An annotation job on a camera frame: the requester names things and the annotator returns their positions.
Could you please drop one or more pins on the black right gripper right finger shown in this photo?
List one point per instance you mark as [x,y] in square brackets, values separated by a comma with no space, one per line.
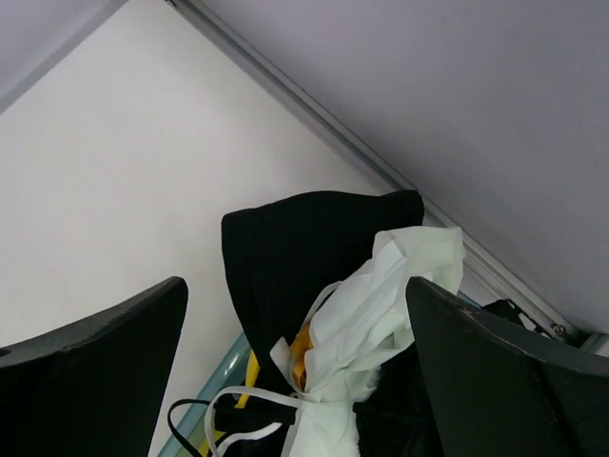
[499,389]

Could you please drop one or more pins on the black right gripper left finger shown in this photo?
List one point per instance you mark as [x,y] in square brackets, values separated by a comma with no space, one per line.
[94,387]

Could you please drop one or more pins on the pale green white bra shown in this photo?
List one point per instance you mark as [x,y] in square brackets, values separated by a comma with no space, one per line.
[355,326]

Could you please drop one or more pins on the black bra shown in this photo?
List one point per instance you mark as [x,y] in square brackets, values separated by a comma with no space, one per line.
[280,256]

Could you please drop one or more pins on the yellow orange garment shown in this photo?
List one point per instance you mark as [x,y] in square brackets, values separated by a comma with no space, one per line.
[297,350]

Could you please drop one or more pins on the aluminium frame rail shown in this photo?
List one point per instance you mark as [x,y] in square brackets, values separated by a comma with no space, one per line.
[495,111]

